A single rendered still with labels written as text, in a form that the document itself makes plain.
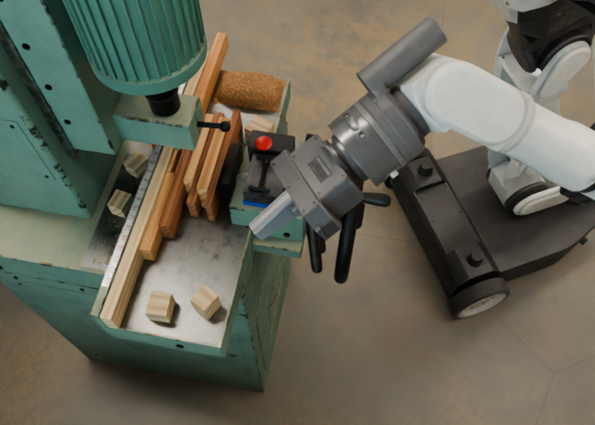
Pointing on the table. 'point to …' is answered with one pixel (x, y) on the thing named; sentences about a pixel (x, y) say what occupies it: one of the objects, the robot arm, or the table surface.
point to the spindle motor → (137, 30)
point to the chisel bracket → (153, 125)
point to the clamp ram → (232, 172)
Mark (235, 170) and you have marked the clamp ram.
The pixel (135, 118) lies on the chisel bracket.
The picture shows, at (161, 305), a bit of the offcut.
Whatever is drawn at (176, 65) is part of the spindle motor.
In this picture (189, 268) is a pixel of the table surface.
